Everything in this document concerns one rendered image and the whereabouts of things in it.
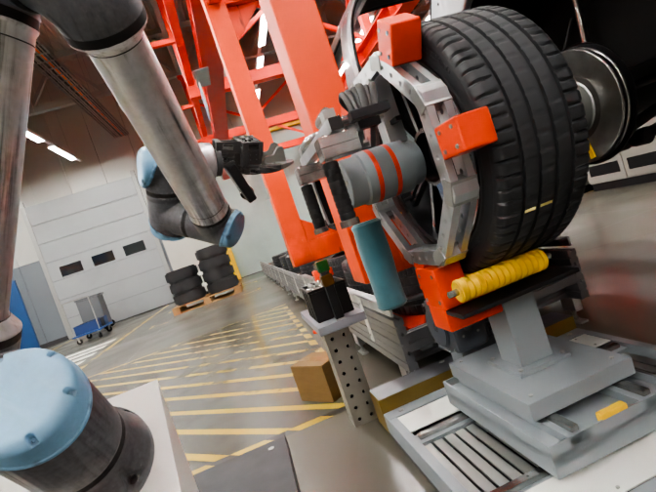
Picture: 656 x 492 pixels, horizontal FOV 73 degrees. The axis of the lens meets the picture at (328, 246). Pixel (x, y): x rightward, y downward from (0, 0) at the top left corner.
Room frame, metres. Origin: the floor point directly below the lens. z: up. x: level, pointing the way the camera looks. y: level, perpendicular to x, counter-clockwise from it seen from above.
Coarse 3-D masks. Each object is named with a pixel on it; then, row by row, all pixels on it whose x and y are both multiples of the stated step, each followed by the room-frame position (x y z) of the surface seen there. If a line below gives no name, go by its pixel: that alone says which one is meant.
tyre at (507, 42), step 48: (432, 48) 0.98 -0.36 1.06; (480, 48) 0.93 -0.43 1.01; (528, 48) 0.94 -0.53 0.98; (480, 96) 0.89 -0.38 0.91; (528, 96) 0.90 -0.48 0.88; (576, 96) 0.92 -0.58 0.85; (528, 144) 0.90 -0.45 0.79; (576, 144) 0.93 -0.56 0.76; (480, 192) 0.98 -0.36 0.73; (528, 192) 0.93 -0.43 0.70; (576, 192) 0.98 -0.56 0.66; (480, 240) 1.04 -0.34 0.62; (528, 240) 1.04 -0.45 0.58
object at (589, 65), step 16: (576, 48) 1.22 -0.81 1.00; (592, 48) 1.18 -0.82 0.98; (576, 64) 1.21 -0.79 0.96; (592, 64) 1.16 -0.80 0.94; (608, 64) 1.13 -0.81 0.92; (576, 80) 1.22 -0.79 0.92; (592, 80) 1.18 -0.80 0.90; (608, 80) 1.13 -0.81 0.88; (624, 80) 1.11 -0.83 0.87; (592, 96) 1.19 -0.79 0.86; (608, 96) 1.14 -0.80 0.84; (624, 96) 1.12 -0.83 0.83; (592, 112) 1.20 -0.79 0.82; (608, 112) 1.16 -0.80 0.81; (624, 112) 1.12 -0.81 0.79; (592, 128) 1.22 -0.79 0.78; (608, 128) 1.17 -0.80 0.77; (624, 128) 1.15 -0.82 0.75; (592, 144) 1.24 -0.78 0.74; (608, 144) 1.19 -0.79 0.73; (592, 160) 1.25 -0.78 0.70
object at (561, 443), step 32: (448, 384) 1.37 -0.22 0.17; (640, 384) 1.07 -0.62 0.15; (480, 416) 1.20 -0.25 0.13; (512, 416) 1.12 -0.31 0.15; (576, 416) 1.03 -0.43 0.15; (608, 416) 0.95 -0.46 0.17; (640, 416) 0.96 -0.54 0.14; (544, 448) 0.94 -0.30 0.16; (576, 448) 0.93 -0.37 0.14; (608, 448) 0.94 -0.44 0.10
